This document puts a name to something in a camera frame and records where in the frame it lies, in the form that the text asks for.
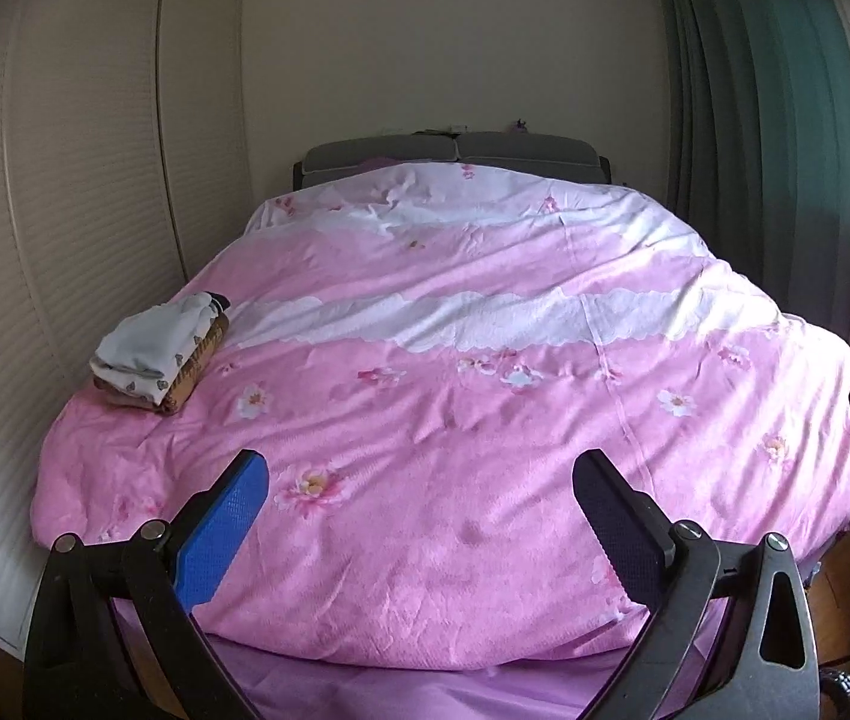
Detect pink floral blanket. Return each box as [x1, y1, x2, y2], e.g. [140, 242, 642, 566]
[29, 163, 850, 673]

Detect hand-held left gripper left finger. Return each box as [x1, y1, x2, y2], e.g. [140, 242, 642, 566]
[23, 448, 272, 720]

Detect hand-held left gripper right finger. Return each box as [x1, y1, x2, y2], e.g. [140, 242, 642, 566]
[572, 448, 823, 720]

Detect folded white patterned cloth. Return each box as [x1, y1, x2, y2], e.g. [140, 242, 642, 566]
[98, 367, 197, 406]

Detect grey padded headboard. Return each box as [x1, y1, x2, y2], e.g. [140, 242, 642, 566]
[293, 130, 615, 190]

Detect stack of folded clothes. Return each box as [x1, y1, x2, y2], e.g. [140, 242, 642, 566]
[95, 311, 232, 418]

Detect beige wardrobe doors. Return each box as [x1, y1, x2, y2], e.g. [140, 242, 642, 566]
[0, 0, 247, 657]

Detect dark teal curtain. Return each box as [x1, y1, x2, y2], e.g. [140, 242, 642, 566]
[651, 0, 850, 350]

